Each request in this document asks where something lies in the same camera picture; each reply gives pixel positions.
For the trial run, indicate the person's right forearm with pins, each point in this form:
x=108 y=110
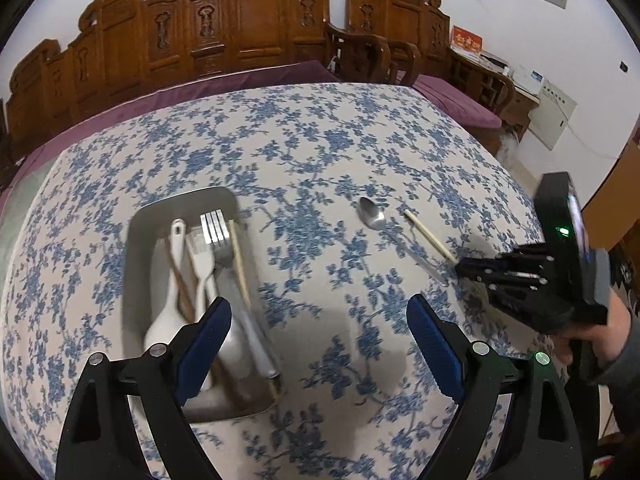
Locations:
x=625 y=390

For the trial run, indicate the carved wooden armchair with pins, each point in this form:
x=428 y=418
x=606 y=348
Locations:
x=400 y=15

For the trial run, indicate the wooden cabinet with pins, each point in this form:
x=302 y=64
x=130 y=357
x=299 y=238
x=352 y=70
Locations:
x=617 y=195

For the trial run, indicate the white fork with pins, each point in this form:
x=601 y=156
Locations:
x=196 y=255

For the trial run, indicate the red calendar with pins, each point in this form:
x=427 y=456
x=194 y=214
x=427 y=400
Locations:
x=466 y=39

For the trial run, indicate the metal fork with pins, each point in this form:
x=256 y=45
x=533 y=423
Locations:
x=215 y=232

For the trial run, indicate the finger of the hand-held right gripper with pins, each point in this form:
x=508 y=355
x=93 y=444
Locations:
x=500 y=262
x=505 y=282

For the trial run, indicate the carved wooden bench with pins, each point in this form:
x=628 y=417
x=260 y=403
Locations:
x=260 y=25

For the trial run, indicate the white ceramic spoon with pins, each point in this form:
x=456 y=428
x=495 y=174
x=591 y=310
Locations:
x=162 y=325

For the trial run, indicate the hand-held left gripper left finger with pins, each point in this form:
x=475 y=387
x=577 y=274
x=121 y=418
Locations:
x=202 y=355

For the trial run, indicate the metal spoon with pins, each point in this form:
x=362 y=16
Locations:
x=372 y=212

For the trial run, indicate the blue floral tablecloth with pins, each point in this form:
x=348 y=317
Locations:
x=325 y=150

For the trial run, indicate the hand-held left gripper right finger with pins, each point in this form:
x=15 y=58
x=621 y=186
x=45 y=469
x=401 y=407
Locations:
x=435 y=347

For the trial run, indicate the rectangular metal tray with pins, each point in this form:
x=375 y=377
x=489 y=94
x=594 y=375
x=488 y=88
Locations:
x=145 y=240

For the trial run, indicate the white wall electrical box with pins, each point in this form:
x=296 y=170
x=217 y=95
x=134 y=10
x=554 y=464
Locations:
x=552 y=112

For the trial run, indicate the person's right hand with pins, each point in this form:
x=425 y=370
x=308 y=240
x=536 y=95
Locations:
x=614 y=332

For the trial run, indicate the dark brown chopstick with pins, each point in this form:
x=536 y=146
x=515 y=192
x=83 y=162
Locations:
x=177 y=280

